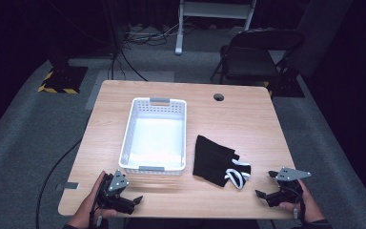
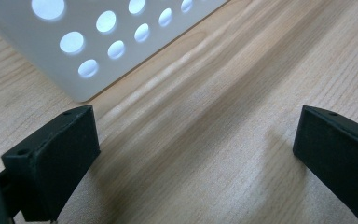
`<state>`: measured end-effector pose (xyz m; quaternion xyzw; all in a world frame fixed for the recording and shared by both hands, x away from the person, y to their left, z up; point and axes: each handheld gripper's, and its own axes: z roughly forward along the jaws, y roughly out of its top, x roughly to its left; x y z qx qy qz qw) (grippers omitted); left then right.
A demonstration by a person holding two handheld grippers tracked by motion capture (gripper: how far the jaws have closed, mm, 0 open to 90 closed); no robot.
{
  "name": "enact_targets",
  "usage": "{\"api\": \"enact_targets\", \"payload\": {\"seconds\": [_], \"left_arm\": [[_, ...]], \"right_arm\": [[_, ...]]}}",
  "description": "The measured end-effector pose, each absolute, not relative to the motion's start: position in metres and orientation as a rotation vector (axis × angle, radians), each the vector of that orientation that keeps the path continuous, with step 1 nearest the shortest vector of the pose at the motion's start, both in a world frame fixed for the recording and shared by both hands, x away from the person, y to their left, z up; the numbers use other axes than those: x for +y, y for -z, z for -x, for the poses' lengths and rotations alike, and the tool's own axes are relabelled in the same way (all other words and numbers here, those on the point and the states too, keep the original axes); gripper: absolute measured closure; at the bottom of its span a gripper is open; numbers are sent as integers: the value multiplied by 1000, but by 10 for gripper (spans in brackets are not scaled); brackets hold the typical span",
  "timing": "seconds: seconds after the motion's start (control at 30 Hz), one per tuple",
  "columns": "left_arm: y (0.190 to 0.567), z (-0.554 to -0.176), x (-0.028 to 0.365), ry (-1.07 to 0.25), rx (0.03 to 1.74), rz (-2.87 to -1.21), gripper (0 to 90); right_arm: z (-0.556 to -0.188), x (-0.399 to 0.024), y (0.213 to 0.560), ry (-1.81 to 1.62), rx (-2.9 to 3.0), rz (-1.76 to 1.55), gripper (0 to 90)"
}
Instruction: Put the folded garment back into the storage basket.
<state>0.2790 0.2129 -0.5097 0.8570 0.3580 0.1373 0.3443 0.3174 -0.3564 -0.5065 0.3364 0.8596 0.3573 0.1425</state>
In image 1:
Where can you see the black folding chair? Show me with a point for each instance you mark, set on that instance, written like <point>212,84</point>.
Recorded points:
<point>251,60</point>

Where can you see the black stand pole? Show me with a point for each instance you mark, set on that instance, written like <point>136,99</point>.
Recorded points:
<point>111,38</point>

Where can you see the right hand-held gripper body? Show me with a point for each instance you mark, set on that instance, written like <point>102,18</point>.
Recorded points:
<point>287,191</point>

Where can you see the black base with striped tape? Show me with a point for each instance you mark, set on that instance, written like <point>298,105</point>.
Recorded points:
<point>287,87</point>
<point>64,79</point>

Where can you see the black shorts with white stripes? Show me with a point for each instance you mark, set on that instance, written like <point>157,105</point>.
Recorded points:
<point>211,160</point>

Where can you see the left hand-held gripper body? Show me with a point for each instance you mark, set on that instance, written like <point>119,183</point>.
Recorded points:
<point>118,191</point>

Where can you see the white metal stand frame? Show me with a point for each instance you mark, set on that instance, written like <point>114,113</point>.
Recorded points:
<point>214,11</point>

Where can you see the grey leaning panel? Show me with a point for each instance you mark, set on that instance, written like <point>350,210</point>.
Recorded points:
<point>321,35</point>

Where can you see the white plastic basket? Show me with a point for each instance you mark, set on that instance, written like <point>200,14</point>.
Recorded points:
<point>155,140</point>

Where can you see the person's left hand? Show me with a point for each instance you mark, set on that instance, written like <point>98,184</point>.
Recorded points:
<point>87,203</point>

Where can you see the grey metal table bracket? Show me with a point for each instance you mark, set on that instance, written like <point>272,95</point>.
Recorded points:
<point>68,186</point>

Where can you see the person's right hand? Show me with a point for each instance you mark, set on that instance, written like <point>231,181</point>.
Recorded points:
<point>311,203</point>

